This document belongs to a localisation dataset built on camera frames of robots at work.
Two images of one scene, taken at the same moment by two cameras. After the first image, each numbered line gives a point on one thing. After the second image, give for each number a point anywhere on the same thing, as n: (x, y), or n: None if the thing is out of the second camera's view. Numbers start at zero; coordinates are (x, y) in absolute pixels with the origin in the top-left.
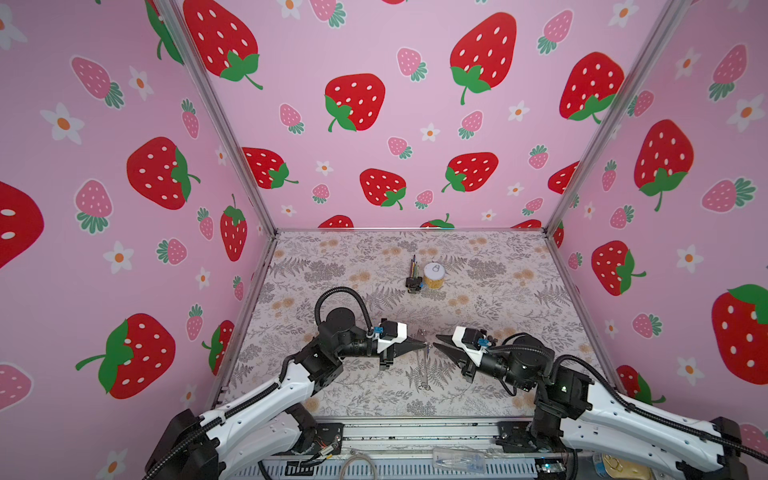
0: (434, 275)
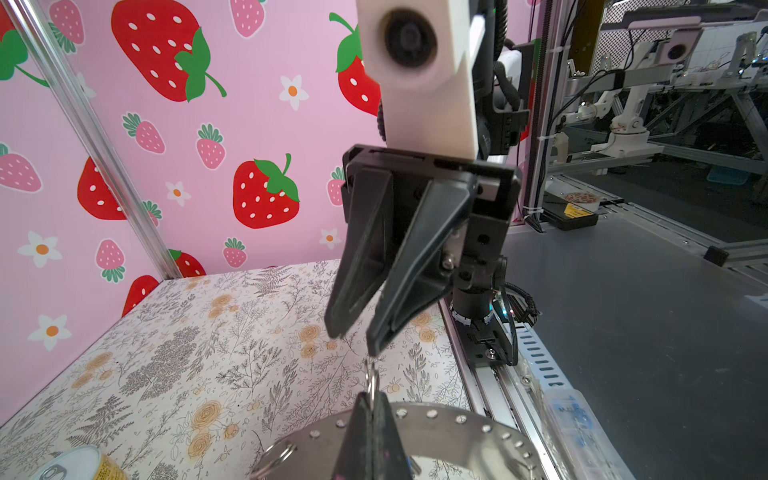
0: (80, 463)
